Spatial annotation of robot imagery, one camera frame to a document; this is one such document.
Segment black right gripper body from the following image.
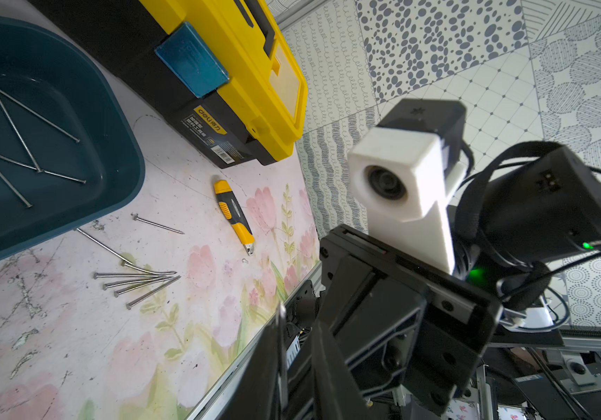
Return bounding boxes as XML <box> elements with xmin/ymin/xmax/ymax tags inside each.
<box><xmin>312</xmin><ymin>225</ymin><xmax>503</xmax><ymax>415</ymax></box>

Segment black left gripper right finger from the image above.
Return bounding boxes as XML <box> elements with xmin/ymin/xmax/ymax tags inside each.
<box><xmin>310</xmin><ymin>322</ymin><xmax>370</xmax><ymax>420</ymax></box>

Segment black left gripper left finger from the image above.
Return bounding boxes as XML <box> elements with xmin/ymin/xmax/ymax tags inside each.
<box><xmin>219</xmin><ymin>317</ymin><xmax>281</xmax><ymax>419</ymax></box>

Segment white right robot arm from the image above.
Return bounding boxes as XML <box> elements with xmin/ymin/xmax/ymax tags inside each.
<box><xmin>285</xmin><ymin>142</ymin><xmax>601</xmax><ymax>419</ymax></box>

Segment teal plastic storage box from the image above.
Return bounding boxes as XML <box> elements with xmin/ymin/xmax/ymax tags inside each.
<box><xmin>0</xmin><ymin>17</ymin><xmax>145</xmax><ymax>260</ymax></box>

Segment steel nail pile centre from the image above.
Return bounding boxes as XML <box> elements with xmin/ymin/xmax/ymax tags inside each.
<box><xmin>76</xmin><ymin>228</ymin><xmax>181</xmax><ymax>310</ymax></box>

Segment yellow black utility knife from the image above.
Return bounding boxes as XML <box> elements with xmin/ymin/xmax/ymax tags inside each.
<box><xmin>214</xmin><ymin>180</ymin><xmax>255</xmax><ymax>256</ymax></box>

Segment yellow black toolbox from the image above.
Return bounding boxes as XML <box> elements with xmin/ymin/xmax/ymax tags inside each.
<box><xmin>35</xmin><ymin>0</ymin><xmax>308</xmax><ymax>168</ymax></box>

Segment aluminium mounting rail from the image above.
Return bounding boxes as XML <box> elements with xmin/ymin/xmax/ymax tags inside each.
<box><xmin>186</xmin><ymin>262</ymin><xmax>322</xmax><ymax>420</ymax></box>

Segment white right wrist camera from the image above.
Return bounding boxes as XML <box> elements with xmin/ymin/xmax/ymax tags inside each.
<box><xmin>348</xmin><ymin>99</ymin><xmax>468</xmax><ymax>274</ymax></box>

